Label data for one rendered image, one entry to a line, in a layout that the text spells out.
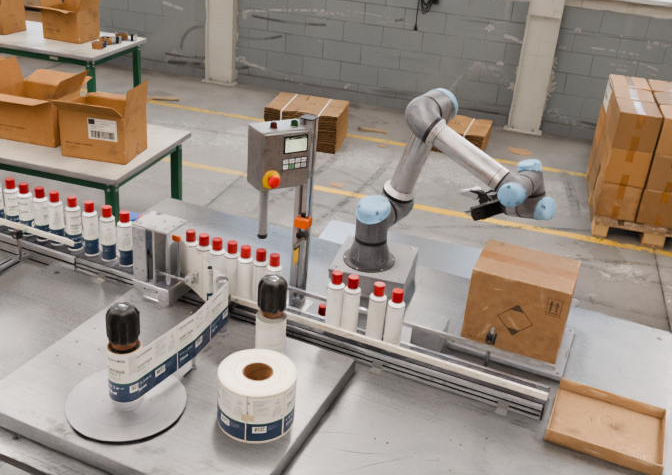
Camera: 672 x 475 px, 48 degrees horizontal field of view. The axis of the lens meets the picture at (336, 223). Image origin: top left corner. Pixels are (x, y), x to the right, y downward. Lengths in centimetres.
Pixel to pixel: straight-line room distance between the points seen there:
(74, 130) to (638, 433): 286
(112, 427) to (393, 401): 77
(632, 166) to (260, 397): 395
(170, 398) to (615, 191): 397
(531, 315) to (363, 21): 565
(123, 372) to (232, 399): 29
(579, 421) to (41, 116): 295
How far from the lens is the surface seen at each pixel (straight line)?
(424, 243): 312
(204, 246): 249
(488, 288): 237
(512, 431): 222
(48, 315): 260
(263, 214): 245
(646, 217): 557
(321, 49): 789
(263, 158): 226
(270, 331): 210
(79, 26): 635
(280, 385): 192
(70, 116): 393
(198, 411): 207
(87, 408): 210
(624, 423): 237
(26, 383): 224
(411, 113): 244
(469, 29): 754
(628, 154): 540
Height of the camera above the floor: 220
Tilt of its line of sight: 25 degrees down
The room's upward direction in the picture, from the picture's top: 5 degrees clockwise
